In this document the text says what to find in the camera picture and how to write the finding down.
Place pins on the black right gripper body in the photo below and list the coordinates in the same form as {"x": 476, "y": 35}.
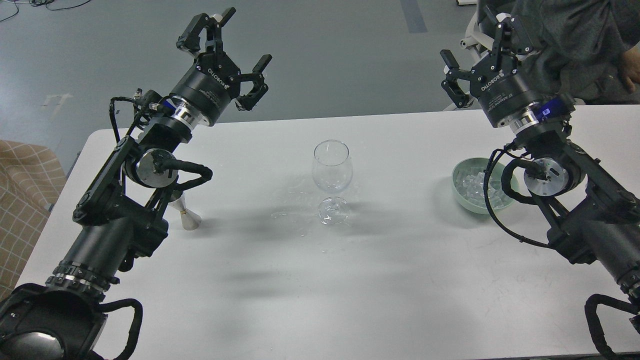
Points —
{"x": 500, "y": 88}

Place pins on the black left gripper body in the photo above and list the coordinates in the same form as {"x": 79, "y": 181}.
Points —
{"x": 207, "y": 86}

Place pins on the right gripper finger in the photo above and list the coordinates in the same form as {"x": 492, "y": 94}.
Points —
{"x": 453, "y": 74}
{"x": 508, "y": 35}

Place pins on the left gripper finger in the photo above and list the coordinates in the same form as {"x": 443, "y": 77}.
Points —
{"x": 248, "y": 101}
{"x": 203, "y": 35}

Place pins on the steel cocktail jigger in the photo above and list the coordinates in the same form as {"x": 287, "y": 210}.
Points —
{"x": 190, "y": 220}

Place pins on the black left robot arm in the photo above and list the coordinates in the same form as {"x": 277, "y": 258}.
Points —
{"x": 121, "y": 213}

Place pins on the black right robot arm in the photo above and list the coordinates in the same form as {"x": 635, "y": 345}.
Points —
{"x": 592, "y": 217}

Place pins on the clear ice cubes pile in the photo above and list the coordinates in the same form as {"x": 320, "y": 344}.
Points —
{"x": 468, "y": 185}

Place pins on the clear wine glass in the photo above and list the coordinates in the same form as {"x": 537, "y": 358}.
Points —
{"x": 332, "y": 172}

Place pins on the white office chair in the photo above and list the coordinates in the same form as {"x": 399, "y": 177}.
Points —
{"x": 474, "y": 43}

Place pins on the person in grey clothes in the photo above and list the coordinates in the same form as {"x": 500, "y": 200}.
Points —
{"x": 586, "y": 48}

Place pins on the green bowl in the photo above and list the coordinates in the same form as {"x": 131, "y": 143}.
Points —
{"x": 481, "y": 163}

